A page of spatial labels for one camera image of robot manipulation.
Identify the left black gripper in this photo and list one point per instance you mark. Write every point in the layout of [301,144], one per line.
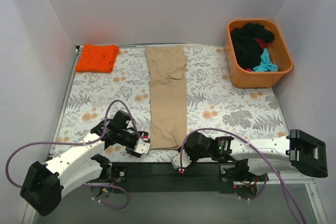
[136,142]

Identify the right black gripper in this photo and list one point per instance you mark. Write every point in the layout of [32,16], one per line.
[189,152]

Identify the beige t shirt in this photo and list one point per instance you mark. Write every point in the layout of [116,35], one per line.
[168,96]

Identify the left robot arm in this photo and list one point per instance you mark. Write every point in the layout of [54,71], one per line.
[46,184]

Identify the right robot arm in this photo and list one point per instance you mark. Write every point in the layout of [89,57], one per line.
[296,152]

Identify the floral table mat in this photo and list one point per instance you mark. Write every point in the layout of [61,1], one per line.
[213,102]

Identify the folded orange t shirt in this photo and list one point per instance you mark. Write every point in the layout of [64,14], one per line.
[99,59]

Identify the turquoise garment in basket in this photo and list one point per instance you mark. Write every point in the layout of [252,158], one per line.
[266,64]

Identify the black t shirt in basket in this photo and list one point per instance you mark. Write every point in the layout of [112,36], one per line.
[248,51]

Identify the red garment in basket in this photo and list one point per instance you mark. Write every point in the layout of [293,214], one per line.
[261,43]

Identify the orange plastic basket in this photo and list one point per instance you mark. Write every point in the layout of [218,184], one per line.
[279,56]

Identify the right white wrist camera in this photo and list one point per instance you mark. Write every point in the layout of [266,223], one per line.
[181,162]

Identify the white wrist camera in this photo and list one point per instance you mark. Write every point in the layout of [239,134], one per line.
[181,162]
[142,147]

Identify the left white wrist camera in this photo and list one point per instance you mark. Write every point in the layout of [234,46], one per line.
[142,147]

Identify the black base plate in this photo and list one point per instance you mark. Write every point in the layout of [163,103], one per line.
[162,177]

